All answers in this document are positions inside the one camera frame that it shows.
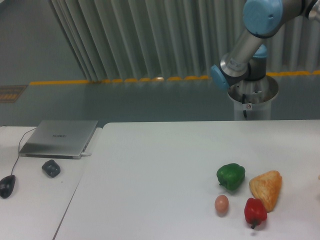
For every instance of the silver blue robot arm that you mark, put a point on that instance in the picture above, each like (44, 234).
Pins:
(262, 20)

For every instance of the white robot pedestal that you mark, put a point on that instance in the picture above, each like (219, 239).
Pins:
(252, 100)

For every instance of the orange toy bread wedge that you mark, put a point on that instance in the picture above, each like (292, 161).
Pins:
(266, 187)

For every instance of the small black case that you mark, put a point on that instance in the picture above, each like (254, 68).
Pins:
(51, 168)

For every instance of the green bell pepper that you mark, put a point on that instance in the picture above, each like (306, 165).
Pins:
(231, 176)

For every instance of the black computer mouse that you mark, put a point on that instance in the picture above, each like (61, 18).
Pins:
(7, 185)

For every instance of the red bell pepper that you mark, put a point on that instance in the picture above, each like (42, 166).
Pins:
(255, 212)

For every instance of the silver closed laptop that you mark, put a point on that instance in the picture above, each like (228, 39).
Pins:
(59, 139)

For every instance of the brown egg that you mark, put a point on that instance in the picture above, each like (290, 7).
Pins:
(221, 204)

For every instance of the white laptop plug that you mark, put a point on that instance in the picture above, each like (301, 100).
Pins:
(86, 154)

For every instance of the white pleated curtain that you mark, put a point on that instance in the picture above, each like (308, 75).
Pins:
(122, 40)

